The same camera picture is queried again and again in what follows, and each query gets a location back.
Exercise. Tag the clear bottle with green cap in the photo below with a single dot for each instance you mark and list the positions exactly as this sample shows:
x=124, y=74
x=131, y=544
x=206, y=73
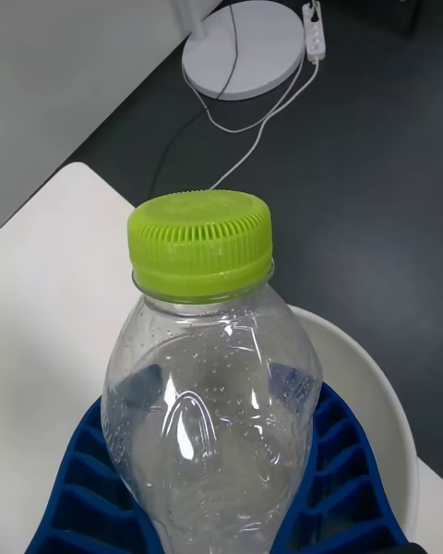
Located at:
x=207, y=378

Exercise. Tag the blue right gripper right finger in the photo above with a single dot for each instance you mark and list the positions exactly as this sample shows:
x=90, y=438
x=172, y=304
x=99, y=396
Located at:
x=346, y=494

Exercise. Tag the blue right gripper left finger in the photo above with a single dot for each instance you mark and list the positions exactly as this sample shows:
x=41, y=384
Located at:
x=78, y=494

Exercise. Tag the white round lamp stand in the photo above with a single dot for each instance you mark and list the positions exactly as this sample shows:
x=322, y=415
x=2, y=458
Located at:
x=263, y=46

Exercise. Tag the white power strip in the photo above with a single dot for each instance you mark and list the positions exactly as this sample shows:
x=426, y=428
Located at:
x=316, y=37

